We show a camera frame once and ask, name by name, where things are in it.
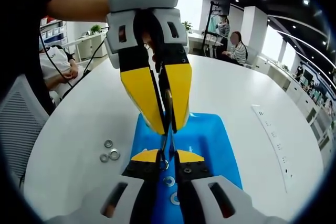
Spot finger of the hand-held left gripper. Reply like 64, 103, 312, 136
153, 7, 194, 133
106, 10, 166, 135

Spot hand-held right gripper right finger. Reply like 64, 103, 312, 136
174, 149, 289, 224

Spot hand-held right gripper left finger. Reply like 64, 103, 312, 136
44, 148, 161, 224

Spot metal tweezers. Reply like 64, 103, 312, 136
157, 89, 176, 167

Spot blue plastic container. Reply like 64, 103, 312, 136
129, 112, 244, 224

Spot person's left forearm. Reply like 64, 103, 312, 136
47, 0, 110, 23

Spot white desk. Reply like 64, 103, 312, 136
187, 32, 224, 57
62, 32, 108, 61

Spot white round table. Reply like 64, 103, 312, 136
23, 53, 325, 224

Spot black metal stand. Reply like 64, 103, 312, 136
201, 0, 224, 58

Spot white power strip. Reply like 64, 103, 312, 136
250, 104, 295, 194

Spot white storage shelf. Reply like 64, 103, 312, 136
40, 17, 68, 45

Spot white cabinet row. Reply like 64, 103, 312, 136
258, 55, 336, 154

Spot white mesh chair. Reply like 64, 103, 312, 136
0, 74, 51, 190

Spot person's body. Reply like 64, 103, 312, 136
0, 0, 70, 116

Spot black cable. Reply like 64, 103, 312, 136
38, 27, 110, 100

